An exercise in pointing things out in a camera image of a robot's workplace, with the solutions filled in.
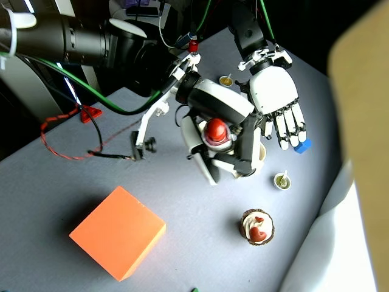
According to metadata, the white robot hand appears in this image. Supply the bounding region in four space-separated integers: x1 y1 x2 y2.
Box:
181 77 267 187
235 64 308 151

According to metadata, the cream plastic dustpan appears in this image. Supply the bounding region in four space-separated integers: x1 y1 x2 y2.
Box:
257 142 268 164

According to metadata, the small bowl with yellow corn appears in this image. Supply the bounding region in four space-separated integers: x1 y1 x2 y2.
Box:
219 72 235 88

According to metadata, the blue block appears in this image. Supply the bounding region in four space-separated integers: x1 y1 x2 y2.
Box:
294 138 313 155

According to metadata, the grey adapter with blue plug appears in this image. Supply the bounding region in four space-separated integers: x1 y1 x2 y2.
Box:
175 32 196 47

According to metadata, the small bowl with pale soup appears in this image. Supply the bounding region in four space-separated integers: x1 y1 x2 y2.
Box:
273 170 292 191

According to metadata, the tan board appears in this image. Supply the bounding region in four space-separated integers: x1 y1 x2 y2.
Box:
327 0 389 292

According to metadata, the black flat device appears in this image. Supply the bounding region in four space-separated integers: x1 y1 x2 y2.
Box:
126 5 159 18

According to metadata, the red triangle block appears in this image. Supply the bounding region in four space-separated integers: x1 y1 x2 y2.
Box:
80 104 103 123

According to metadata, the toy cupcake with red hearts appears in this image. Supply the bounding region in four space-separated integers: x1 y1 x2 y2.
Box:
239 208 276 246

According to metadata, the grey table cloth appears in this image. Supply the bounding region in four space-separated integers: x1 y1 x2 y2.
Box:
0 29 353 292

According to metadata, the white backdrop sheet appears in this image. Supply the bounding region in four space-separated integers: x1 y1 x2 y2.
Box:
278 158 380 292

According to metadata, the orange box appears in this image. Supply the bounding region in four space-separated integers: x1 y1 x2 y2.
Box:
68 186 167 282

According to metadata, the white cable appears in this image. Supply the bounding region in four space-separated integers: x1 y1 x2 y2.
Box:
157 0 179 49

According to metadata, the black cable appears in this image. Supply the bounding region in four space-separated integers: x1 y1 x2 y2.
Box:
77 103 136 161

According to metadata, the thick green cable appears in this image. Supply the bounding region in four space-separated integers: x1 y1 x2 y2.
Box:
0 51 165 116

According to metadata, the red twisted cable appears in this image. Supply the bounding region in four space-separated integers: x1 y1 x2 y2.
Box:
40 105 143 161

